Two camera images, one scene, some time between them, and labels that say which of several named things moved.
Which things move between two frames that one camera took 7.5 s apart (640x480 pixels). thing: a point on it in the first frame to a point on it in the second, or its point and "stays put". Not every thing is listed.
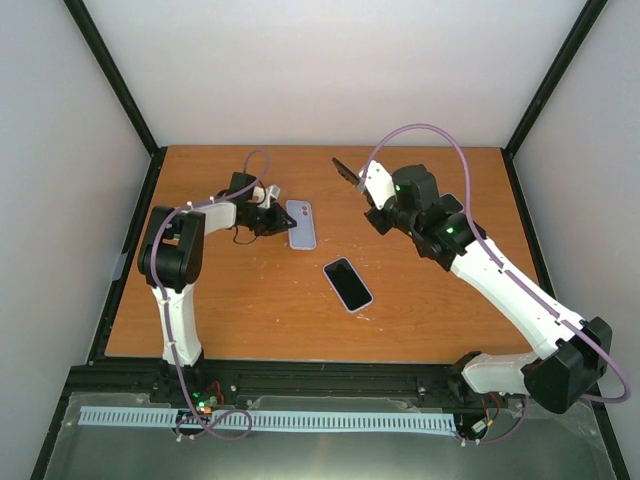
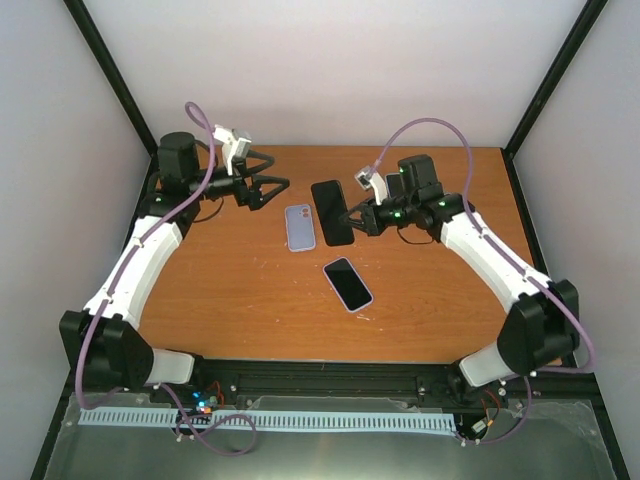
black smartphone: x=345 y=173 to x=331 y=203
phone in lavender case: x=347 y=284 stays put
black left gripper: x=276 y=224 to x=246 y=197
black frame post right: x=551 y=84 stays put
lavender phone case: x=303 y=235 stays put
